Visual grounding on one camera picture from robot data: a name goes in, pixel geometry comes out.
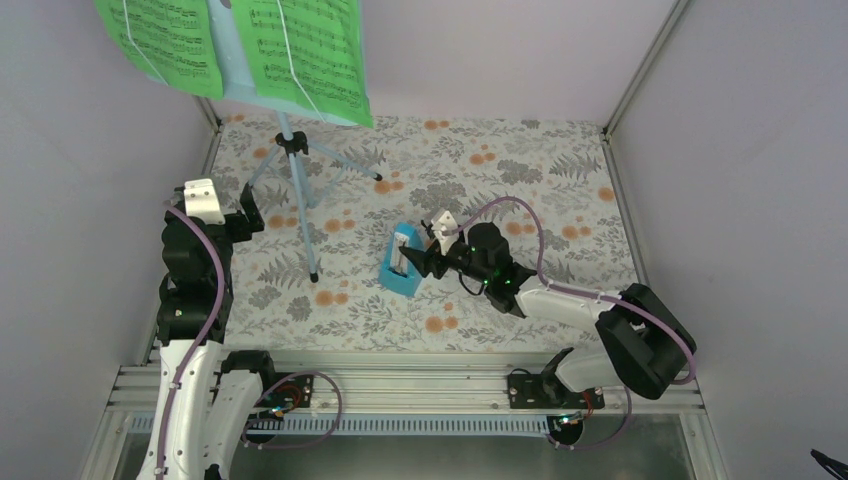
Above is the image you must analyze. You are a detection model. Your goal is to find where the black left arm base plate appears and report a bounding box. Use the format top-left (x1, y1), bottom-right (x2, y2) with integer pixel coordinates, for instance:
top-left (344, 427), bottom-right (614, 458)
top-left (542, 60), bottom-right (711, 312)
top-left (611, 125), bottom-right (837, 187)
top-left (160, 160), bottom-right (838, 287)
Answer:
top-left (256, 375), bottom-right (314, 420)

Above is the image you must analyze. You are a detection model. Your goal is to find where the blue metronome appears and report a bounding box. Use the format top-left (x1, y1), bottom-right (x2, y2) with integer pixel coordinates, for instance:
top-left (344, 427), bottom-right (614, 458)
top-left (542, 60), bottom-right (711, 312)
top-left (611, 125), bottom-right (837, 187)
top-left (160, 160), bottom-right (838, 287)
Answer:
top-left (378, 223), bottom-right (424, 297)

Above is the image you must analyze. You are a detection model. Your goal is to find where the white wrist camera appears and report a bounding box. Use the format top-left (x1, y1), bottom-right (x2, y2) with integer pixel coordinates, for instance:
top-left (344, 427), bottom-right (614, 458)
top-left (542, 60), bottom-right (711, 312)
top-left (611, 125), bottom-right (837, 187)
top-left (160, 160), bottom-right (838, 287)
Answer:
top-left (183, 178), bottom-right (225, 225)
top-left (431, 209), bottom-right (460, 256)

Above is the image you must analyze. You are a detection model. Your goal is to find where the green sheet music page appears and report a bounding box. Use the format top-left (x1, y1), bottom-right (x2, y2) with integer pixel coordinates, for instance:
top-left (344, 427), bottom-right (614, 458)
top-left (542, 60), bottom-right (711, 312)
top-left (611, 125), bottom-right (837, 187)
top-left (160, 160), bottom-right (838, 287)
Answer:
top-left (231, 1), bottom-right (373, 128)
top-left (94, 0), bottom-right (224, 99)

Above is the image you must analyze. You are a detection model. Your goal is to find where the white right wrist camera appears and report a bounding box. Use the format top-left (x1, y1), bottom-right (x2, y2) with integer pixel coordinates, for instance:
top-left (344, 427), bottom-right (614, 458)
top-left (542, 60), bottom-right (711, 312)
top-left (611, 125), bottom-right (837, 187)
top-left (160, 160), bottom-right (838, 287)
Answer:
top-left (431, 209), bottom-right (460, 256)

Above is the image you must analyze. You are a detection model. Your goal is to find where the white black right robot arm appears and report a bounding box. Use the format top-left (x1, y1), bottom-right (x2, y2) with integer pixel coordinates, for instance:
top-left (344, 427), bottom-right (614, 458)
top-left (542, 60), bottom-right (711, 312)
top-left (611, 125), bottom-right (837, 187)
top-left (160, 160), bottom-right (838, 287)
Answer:
top-left (398, 222), bottom-right (697, 407)

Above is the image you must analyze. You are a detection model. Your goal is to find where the slotted grey cable duct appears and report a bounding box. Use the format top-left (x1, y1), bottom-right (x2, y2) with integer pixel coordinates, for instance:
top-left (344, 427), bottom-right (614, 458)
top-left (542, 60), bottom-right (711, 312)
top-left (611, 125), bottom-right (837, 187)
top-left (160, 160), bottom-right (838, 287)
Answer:
top-left (129, 413), bottom-right (554, 437)

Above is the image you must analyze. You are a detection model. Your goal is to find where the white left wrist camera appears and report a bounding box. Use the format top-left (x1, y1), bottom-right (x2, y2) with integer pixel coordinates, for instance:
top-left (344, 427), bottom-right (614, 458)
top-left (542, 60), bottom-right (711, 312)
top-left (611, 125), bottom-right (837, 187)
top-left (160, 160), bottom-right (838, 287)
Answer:
top-left (183, 178), bottom-right (225, 225)

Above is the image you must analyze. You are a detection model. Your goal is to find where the green sheet music left page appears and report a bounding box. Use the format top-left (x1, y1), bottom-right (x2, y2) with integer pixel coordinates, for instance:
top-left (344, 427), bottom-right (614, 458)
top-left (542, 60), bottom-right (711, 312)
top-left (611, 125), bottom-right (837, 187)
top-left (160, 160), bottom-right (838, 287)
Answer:
top-left (94, 0), bottom-right (224, 99)

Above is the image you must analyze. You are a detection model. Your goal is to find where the green sheet music right page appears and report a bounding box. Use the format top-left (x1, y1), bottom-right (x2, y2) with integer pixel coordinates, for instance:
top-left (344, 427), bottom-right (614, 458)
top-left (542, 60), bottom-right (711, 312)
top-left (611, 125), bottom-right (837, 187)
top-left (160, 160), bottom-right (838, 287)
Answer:
top-left (231, 1), bottom-right (373, 128)

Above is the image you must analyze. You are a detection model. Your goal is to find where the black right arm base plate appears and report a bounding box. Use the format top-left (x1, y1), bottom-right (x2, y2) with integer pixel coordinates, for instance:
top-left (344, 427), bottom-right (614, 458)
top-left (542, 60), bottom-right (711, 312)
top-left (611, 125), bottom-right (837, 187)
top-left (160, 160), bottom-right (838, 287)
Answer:
top-left (506, 370), bottom-right (605, 410)

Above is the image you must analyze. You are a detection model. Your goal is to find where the floral patterned table mat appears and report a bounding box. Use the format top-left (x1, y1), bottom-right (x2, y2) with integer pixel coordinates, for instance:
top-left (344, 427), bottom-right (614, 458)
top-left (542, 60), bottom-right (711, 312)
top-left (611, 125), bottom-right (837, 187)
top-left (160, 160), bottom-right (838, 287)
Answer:
top-left (212, 115), bottom-right (637, 353)

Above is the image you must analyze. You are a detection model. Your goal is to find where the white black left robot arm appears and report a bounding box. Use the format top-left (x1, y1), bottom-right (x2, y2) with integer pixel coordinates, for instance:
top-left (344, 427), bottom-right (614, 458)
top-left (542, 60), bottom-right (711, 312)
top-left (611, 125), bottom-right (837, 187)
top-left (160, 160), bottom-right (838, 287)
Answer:
top-left (138, 178), bottom-right (279, 479)

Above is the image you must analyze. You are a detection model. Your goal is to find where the aluminium mounting rail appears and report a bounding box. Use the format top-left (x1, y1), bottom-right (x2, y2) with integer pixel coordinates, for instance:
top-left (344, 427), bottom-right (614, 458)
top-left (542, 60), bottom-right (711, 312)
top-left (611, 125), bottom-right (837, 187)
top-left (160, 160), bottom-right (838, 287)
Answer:
top-left (107, 350), bottom-right (705, 414)

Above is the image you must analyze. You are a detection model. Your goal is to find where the light blue music stand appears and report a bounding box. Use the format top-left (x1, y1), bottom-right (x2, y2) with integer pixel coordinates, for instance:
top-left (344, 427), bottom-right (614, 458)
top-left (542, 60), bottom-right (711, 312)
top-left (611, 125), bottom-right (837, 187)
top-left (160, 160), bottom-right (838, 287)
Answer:
top-left (93, 0), bottom-right (384, 284)

